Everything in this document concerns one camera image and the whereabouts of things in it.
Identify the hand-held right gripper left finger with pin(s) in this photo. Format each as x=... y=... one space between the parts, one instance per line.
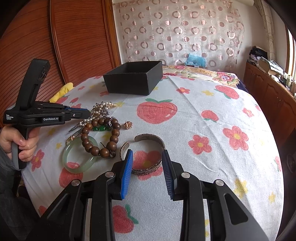
x=127 y=173

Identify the yellow plush toy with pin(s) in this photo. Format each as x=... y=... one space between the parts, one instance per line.
x=61 y=92

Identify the long wooden cabinet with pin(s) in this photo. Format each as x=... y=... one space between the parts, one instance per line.
x=270 y=92

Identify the person's left forearm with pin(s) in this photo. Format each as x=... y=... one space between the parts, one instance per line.
x=5 y=166

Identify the strawberry print bed sheet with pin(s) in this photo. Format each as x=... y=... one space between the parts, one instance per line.
x=196 y=150

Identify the black jewelry box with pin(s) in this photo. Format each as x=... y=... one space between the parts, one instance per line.
x=129 y=83

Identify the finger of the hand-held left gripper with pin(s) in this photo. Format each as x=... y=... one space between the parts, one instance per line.
x=79 y=114
x=71 y=108

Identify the blue plastic bag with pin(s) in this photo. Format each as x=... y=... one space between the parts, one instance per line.
x=195 y=59

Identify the floral blanket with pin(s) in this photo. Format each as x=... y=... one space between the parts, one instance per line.
x=222 y=76

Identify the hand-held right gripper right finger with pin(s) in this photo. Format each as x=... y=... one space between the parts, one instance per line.
x=167 y=176

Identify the flat cardboard box of papers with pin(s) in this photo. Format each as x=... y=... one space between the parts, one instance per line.
x=270 y=66

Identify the pale green jade bangle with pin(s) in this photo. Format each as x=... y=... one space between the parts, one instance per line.
x=66 y=157

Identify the cream patterned window curtain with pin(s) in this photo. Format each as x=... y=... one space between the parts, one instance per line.
x=268 y=32

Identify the brown wooden slatted panel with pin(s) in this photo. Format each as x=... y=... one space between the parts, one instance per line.
x=69 y=46

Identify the thin dark hairpin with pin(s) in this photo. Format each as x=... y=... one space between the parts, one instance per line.
x=74 y=129

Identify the circle patterned wall cloth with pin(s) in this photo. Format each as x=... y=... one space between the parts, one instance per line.
x=180 y=30

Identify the person's left hand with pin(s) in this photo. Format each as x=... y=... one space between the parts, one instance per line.
x=30 y=146

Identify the dark blue mattress cover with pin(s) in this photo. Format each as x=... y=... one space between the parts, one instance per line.
x=243 y=86

